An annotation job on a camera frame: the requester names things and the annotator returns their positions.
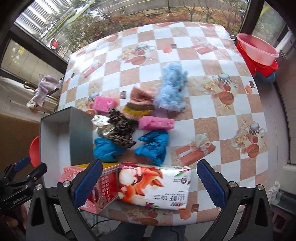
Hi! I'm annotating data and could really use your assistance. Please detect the pink plastic basin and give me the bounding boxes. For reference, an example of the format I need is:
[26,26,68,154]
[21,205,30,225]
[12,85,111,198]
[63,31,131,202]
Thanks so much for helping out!
[237,33,279,66]

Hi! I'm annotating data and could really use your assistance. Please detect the tissue pack with mushroom print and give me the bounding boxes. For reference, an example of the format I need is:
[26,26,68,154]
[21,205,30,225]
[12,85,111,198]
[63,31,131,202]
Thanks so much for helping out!
[118,162,192,210]

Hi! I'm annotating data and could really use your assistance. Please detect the pink foam sponge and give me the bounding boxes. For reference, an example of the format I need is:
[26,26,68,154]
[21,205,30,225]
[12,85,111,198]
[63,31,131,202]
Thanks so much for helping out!
[93,96,119,113]
[138,115,175,131]

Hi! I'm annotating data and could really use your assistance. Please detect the blue cloth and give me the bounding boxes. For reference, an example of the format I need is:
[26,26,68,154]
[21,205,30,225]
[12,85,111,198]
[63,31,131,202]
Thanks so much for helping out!
[93,138,127,163]
[134,130,169,166]

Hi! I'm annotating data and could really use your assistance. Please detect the red patterned gift box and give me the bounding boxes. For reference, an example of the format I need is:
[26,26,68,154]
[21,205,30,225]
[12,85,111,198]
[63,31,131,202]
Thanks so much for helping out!
[59,163,120,214]

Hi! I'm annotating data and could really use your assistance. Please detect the crumpled white tissue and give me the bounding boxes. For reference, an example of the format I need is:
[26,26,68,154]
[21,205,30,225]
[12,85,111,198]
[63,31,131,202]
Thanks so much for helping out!
[267,181,280,203]

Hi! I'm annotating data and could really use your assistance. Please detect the checkered printed tablecloth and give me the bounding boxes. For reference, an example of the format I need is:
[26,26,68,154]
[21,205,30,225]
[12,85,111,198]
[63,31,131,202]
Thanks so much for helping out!
[59,22,268,225]

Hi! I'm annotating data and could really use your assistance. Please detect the blue plastic basin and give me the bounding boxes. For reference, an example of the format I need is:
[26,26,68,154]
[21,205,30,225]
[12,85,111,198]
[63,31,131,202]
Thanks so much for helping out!
[254,72,275,83]

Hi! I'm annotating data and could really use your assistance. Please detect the fluffy light blue sock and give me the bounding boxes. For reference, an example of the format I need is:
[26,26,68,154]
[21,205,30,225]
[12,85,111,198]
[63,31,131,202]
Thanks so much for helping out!
[154,62,188,112]

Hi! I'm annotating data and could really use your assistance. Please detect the pink towel on rack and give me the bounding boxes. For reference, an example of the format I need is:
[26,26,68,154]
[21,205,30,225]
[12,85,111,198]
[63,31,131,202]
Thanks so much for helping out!
[33,75,61,106]

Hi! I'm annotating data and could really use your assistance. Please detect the red plastic chair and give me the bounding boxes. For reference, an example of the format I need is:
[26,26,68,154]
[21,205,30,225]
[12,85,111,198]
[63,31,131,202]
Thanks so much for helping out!
[29,136,40,168]

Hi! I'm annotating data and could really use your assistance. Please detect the beige towel on rack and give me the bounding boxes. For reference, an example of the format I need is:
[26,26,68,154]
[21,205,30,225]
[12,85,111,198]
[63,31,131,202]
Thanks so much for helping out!
[26,99,38,110]

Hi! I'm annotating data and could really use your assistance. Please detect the white polka dot scrunchie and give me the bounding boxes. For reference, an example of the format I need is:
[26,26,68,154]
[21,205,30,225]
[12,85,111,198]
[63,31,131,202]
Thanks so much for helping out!
[91,115,115,138]

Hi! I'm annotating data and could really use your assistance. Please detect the leopard print scrunchie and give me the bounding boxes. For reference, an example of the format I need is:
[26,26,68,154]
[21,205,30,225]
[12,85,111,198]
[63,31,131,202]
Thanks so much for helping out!
[102,108,136,149]

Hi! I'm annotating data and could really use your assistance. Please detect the grey cardboard box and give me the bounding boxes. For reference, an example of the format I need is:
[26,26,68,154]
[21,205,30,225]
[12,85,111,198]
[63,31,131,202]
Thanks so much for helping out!
[39,106,93,188]

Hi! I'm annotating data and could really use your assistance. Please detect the pink brown yellow striped sock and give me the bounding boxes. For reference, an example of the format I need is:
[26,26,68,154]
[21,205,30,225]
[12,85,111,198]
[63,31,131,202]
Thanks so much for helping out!
[122,87,154,121]

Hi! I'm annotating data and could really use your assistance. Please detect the red plastic bucket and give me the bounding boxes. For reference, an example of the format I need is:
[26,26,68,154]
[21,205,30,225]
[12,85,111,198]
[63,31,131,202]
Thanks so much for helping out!
[236,40,278,77]

